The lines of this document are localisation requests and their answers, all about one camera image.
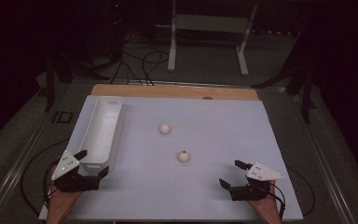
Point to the metal floor rail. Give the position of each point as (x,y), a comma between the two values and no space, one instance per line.
(15,168)
(326,168)

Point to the person's left hand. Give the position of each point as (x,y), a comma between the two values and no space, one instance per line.
(60,205)

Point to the person's right hand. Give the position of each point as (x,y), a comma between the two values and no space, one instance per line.
(268,208)

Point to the pale blue table sheet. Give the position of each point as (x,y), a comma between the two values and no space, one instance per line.
(199,186)

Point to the black tripod stand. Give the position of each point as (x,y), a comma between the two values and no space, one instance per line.
(62,70)
(301,77)

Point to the white ball with dark spot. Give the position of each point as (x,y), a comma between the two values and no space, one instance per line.
(183,156)

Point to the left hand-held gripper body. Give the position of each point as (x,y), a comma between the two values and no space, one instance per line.
(71,183)

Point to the white plastic bin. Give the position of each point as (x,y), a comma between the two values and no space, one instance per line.
(101,130)

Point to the plain white ball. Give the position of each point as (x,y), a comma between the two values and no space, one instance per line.
(165,128)

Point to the wooden table board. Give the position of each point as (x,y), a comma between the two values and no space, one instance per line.
(174,91)

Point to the white metal stand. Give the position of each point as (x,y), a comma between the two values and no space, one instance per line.
(211,23)

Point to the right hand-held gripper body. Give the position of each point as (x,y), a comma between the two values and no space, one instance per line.
(251,192)

